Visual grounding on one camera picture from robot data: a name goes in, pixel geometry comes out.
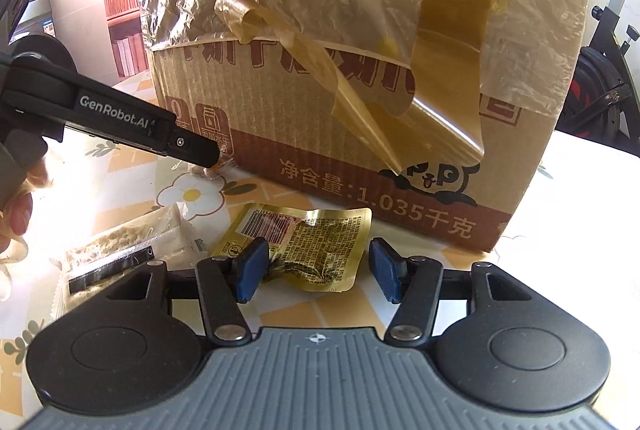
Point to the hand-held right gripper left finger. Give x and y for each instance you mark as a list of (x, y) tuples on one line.
[(250, 270)]

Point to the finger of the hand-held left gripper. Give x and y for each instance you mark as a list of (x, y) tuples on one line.
[(197, 145)]

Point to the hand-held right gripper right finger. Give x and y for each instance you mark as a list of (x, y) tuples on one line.
[(387, 270)]

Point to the gold snack packet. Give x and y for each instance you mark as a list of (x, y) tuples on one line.
[(320, 240)]

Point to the person's left hand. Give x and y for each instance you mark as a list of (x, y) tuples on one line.
[(21, 215)]

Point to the washing machine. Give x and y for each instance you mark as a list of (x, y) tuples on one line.
[(45, 20)]

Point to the clear packet with black stripe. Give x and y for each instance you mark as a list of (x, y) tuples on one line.
[(125, 250)]

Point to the plastic-wrapped cardboard box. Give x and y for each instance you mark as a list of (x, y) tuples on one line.
[(360, 60)]

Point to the black exercise bike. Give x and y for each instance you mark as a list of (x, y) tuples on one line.
[(605, 75)]

